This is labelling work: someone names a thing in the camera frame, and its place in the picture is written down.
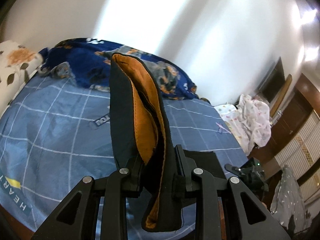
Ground dark wall television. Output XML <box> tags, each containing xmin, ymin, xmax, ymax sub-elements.
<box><xmin>258</xmin><ymin>57</ymin><xmax>285</xmax><ymax>103</ymax></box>

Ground brown wooden wardrobe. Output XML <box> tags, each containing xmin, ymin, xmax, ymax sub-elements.
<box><xmin>249</xmin><ymin>72</ymin><xmax>319</xmax><ymax>179</ymax></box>

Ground navy dog print blanket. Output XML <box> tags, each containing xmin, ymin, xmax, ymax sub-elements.
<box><xmin>38</xmin><ymin>38</ymin><xmax>198</xmax><ymax>100</ymax></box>

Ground blue checked bed sheet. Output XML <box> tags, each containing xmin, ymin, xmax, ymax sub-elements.
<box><xmin>1</xmin><ymin>76</ymin><xmax>247</xmax><ymax>231</ymax></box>

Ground white floral pillow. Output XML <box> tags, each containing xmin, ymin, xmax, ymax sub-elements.
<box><xmin>0</xmin><ymin>40</ymin><xmax>43</xmax><ymax>115</ymax></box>

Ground black pants with orange lining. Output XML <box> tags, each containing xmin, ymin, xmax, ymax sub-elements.
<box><xmin>110</xmin><ymin>53</ymin><xmax>195</xmax><ymax>232</ymax></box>

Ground grey patterned garment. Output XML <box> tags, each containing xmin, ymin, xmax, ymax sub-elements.
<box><xmin>270</xmin><ymin>165</ymin><xmax>311</xmax><ymax>233</ymax></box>

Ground white pastel print cloth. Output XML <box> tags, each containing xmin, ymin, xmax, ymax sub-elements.
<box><xmin>214</xmin><ymin>94</ymin><xmax>271</xmax><ymax>156</ymax></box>

